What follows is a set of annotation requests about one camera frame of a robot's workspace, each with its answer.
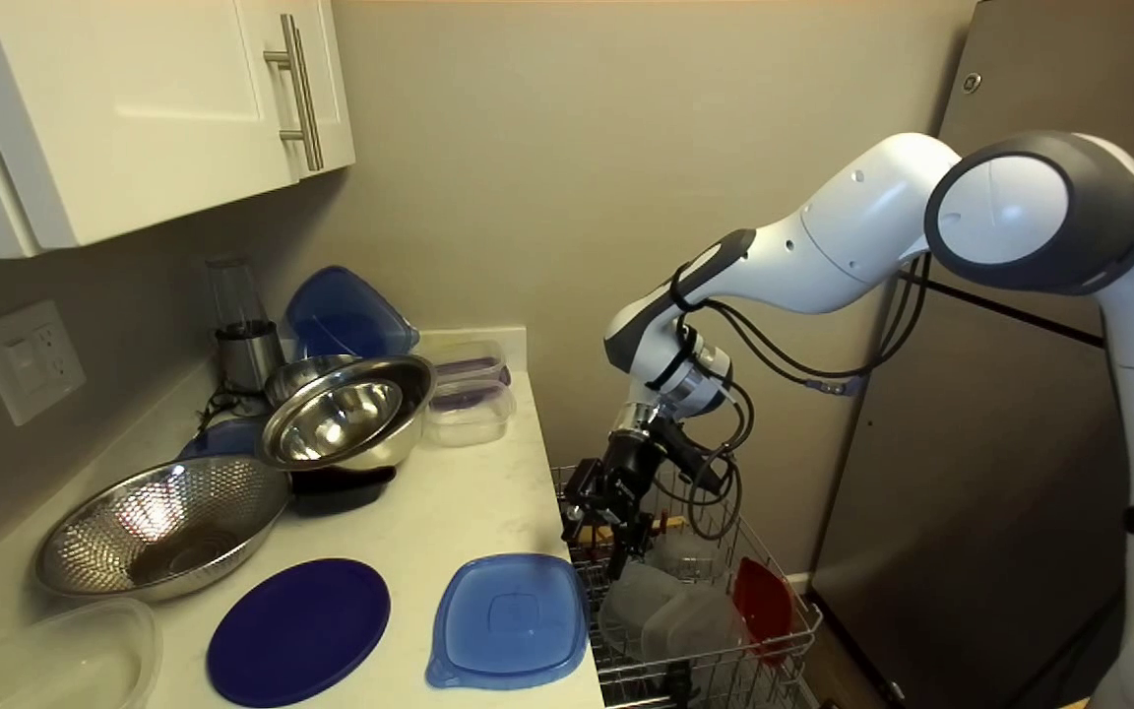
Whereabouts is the steel blender base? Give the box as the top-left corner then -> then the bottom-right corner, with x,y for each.
218,319 -> 283,394

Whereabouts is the steel mixing bowl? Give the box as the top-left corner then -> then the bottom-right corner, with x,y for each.
260,356 -> 433,474

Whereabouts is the white wall outlet plate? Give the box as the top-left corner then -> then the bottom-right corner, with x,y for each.
0,300 -> 85,427

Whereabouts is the blue lid leaning on wall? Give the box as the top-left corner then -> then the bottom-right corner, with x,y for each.
286,263 -> 416,360

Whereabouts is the black plate under bowl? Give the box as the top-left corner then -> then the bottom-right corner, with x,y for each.
291,468 -> 392,515

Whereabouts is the clear plastic container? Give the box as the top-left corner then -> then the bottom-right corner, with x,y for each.
426,340 -> 510,449

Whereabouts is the wire dishwasher rack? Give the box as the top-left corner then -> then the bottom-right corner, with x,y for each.
550,452 -> 828,709

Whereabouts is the dark blue round lid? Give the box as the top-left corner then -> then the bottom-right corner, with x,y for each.
206,558 -> 390,709

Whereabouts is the red round lid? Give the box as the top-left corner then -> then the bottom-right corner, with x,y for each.
734,558 -> 797,644

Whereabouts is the steel cabinet handle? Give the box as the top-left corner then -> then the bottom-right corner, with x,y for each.
264,11 -> 324,168

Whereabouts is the stainless steel refrigerator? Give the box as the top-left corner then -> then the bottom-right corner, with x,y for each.
812,0 -> 1134,709

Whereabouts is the frosted plastic container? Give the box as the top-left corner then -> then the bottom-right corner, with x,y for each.
600,558 -> 734,663

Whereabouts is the clear glass bowl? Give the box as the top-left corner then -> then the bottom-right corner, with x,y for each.
0,603 -> 159,709

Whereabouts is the light blue square lid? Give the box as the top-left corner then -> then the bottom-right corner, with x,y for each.
426,552 -> 587,690

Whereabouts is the white upper cabinet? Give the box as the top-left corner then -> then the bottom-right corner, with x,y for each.
0,0 -> 354,259

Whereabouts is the steel mesh colander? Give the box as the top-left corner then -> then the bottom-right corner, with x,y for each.
31,459 -> 291,603

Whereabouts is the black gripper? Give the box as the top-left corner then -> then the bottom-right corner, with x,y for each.
558,431 -> 665,577

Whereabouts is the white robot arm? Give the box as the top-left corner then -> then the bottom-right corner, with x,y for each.
608,134 -> 1134,566

